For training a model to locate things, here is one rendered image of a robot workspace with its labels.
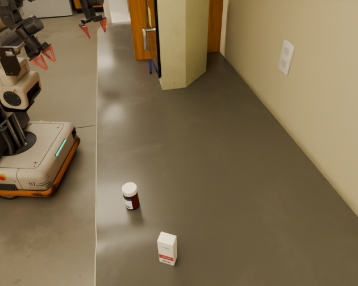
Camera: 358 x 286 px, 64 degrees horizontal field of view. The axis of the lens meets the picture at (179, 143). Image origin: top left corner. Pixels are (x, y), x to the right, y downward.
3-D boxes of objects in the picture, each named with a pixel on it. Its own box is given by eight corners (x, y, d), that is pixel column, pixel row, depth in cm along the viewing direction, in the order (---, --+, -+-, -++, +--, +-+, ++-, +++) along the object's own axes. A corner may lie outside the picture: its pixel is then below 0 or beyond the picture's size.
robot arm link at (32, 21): (11, 13, 134) (1, 19, 127) (28, 1, 130) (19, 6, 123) (30, 36, 140) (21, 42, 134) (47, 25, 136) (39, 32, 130)
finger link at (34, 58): (55, 62, 143) (42, 45, 138) (50, 68, 138) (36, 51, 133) (46, 67, 145) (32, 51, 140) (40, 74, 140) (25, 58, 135)
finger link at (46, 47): (61, 57, 149) (48, 40, 143) (55, 62, 143) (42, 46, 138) (51, 62, 151) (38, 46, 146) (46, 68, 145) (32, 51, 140)
